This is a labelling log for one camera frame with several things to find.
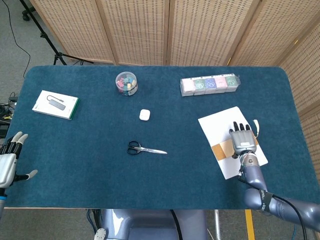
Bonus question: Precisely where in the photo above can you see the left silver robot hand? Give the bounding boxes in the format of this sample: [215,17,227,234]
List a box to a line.
[0,131,39,189]

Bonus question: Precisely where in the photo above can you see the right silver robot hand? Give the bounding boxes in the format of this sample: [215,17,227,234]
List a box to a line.
[229,121,258,160]

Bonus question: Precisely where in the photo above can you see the brown cardboard strip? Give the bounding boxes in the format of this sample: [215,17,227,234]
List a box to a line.
[211,119,261,161]

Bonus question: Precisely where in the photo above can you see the white paper sheet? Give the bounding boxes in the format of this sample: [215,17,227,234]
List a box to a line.
[197,106,269,181]

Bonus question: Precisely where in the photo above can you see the wrapped pack of tissue packets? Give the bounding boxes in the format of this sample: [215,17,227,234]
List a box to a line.
[179,73,242,98]

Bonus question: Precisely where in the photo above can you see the white green USB hub box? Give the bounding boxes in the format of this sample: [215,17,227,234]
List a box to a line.
[31,90,80,121]

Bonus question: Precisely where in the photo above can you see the blue table mat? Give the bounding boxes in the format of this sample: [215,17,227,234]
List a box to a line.
[4,65,317,211]

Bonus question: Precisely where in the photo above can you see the white earbuds case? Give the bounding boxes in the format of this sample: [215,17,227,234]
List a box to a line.
[139,108,151,122]

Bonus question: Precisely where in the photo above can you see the grey robot torso base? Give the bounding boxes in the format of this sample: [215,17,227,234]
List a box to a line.
[93,209,209,240]

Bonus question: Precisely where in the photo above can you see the black tripod stand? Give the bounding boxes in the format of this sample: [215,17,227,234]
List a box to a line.
[19,0,95,67]

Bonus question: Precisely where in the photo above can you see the clear jar of binder clips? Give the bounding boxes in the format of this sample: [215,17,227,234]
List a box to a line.
[115,71,139,97]

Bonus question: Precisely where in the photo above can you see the black caster wheel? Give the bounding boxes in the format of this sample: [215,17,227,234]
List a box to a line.
[21,6,36,22]

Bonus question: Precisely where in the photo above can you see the pile of cables and electronics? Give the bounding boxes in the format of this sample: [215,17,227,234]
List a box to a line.
[0,91,19,139]

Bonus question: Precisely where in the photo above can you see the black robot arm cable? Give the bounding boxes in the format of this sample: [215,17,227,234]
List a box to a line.
[237,176,309,240]

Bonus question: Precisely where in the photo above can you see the black-handled scissors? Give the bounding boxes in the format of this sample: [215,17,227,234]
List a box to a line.
[127,140,168,156]

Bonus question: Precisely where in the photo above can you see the black floor cable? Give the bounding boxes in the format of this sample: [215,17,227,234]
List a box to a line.
[4,0,31,79]

